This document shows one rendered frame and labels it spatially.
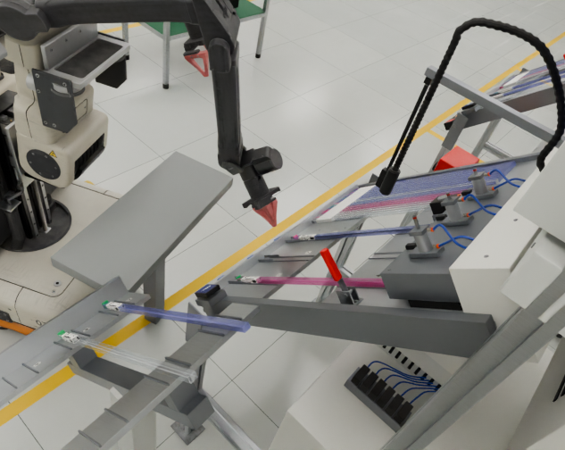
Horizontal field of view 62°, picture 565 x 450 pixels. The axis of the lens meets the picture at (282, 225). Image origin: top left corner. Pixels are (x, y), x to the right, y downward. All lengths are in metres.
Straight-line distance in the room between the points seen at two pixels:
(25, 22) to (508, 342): 0.96
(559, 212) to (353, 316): 0.38
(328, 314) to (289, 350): 1.14
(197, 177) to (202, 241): 0.65
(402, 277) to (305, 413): 0.54
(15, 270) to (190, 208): 0.65
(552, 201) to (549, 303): 0.11
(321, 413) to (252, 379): 0.73
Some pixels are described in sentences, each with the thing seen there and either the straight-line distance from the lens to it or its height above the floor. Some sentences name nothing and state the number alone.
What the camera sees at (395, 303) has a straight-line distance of 0.79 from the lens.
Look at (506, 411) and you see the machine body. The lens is 1.41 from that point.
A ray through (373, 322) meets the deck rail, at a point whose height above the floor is 1.08.
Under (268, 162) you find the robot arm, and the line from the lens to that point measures 1.23.
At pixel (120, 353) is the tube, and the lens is 0.86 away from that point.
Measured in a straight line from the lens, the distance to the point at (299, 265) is 1.10.
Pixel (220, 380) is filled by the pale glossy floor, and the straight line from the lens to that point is 1.86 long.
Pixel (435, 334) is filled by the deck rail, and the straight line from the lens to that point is 0.71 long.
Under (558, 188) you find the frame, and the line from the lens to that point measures 0.52.
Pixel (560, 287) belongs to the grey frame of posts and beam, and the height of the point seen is 1.36.
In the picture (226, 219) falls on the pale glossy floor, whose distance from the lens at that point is 2.35.
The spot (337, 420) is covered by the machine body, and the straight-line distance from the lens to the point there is 1.19.
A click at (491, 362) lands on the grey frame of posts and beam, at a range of 0.65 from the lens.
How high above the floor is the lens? 1.68
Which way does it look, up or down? 45 degrees down
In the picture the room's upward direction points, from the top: 15 degrees clockwise
